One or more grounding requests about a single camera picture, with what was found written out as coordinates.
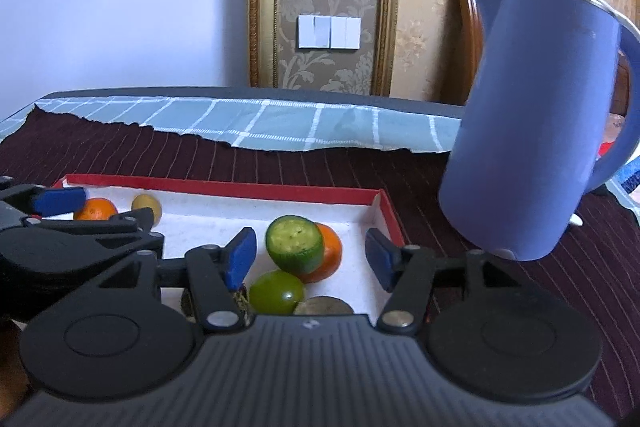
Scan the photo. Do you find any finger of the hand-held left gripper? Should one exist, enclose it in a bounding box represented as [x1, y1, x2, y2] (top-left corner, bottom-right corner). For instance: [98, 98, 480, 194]
[0, 177, 87, 228]
[42, 208, 157, 239]

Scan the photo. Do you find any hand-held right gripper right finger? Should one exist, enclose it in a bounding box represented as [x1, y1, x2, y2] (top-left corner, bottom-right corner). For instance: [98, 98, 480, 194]
[365, 228, 528, 334]

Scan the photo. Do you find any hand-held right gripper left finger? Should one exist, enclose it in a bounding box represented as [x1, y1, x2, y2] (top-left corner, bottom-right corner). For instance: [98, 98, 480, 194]
[97, 227, 258, 334]

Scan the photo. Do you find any small yellow fruit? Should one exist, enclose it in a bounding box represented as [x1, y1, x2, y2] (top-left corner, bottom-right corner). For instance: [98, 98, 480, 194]
[131, 193, 163, 224]

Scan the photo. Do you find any large orange tangerine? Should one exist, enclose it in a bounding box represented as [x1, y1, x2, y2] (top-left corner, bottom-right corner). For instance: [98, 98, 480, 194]
[74, 198, 120, 222]

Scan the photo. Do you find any round green fruit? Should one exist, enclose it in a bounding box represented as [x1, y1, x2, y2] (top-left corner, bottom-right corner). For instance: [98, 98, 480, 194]
[248, 270, 306, 315]

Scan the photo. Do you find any small orange tangerine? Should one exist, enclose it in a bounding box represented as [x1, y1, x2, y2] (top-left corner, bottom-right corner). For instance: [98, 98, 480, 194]
[300, 223, 344, 284]

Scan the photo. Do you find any cut green fruit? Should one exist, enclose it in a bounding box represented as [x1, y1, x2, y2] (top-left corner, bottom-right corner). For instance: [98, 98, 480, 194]
[265, 215, 326, 275]

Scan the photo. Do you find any red cardboard tray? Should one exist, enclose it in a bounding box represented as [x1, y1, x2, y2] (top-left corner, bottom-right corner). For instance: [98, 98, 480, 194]
[50, 173, 407, 323]

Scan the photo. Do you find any person's left forearm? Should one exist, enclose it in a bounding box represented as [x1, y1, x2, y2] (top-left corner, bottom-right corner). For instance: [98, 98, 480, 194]
[0, 319, 31, 413]

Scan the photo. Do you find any light blue checked cloth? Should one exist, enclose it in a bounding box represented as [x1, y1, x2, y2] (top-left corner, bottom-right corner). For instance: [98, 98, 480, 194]
[0, 94, 466, 155]

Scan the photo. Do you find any blue electric kettle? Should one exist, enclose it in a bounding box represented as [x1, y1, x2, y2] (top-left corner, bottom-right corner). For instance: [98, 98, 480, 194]
[438, 0, 640, 262]

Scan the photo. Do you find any red white blue striped blanket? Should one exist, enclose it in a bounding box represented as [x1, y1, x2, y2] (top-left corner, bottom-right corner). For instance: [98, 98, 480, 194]
[595, 114, 640, 228]

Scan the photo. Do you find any white wall switch plate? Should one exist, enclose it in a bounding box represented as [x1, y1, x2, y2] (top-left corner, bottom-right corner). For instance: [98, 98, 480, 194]
[330, 16, 362, 50]
[298, 14, 331, 48]

